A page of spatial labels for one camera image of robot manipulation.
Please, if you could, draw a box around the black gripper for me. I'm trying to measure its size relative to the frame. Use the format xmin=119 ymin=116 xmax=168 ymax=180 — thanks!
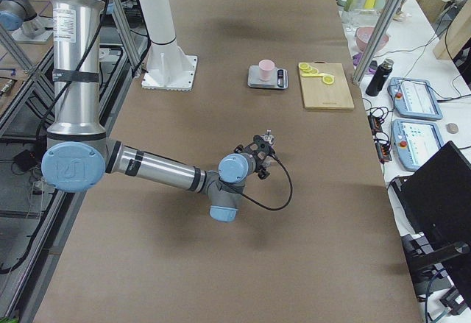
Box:
xmin=235 ymin=135 xmax=275 ymax=179

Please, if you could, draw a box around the pink plastic cup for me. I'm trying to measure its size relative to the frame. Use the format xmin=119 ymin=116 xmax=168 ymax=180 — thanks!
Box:
xmin=258 ymin=59 xmax=275 ymax=82

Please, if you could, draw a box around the clear glass sauce bottle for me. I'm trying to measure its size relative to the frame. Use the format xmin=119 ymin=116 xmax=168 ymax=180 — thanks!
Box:
xmin=262 ymin=129 xmax=275 ymax=145

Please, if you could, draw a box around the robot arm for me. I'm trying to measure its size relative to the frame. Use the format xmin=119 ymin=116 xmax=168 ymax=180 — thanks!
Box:
xmin=41 ymin=0 xmax=275 ymax=222
xmin=1 ymin=0 xmax=38 ymax=31

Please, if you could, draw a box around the silver digital kitchen scale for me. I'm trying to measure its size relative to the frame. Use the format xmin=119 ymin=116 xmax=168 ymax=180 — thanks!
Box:
xmin=247 ymin=65 xmax=288 ymax=90

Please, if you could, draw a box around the yellow plastic cup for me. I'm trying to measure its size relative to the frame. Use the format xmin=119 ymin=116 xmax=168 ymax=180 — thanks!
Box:
xmin=363 ymin=0 xmax=375 ymax=10

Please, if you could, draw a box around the bamboo cutting board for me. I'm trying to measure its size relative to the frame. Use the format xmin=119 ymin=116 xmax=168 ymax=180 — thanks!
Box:
xmin=297 ymin=62 xmax=354 ymax=110

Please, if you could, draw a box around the yellow plastic knife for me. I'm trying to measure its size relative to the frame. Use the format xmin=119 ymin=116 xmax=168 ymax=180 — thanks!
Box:
xmin=301 ymin=73 xmax=326 ymax=77

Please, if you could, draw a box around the lemon slice on board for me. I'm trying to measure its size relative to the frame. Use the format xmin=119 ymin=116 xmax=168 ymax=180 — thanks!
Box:
xmin=322 ymin=75 xmax=335 ymax=85

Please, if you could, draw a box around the purple grey cloth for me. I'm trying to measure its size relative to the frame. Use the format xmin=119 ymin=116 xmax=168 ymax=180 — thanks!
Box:
xmin=353 ymin=52 xmax=363 ymax=67

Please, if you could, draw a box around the black water bottle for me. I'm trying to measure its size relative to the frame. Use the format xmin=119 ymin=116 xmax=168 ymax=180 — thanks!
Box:
xmin=366 ymin=58 xmax=394 ymax=96

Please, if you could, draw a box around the near blue teach pendant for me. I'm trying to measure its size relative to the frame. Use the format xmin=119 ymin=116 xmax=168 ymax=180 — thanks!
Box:
xmin=392 ymin=118 xmax=445 ymax=171

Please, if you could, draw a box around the blue teach pendant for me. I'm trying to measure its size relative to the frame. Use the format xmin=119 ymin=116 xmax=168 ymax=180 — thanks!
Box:
xmin=392 ymin=118 xmax=445 ymax=171
xmin=388 ymin=77 xmax=443 ymax=121

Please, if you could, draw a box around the pink bowl with ice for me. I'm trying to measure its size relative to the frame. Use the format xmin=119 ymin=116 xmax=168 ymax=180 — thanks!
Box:
xmin=354 ymin=26 xmax=390 ymax=52

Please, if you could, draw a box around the far blue teach pendant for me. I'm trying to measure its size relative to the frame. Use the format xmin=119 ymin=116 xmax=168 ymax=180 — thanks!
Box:
xmin=388 ymin=77 xmax=443 ymax=121

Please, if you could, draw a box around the black monitor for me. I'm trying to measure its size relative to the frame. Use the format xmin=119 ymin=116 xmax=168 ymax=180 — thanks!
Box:
xmin=400 ymin=141 xmax=470 ymax=245

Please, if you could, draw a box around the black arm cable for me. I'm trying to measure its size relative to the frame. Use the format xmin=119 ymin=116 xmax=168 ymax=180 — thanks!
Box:
xmin=219 ymin=153 xmax=294 ymax=211

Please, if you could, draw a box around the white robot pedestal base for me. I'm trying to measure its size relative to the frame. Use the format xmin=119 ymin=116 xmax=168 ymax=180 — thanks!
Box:
xmin=139 ymin=0 xmax=198 ymax=91

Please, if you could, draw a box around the aluminium frame post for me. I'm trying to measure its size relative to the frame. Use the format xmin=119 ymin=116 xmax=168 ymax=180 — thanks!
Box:
xmin=352 ymin=0 xmax=402 ymax=85

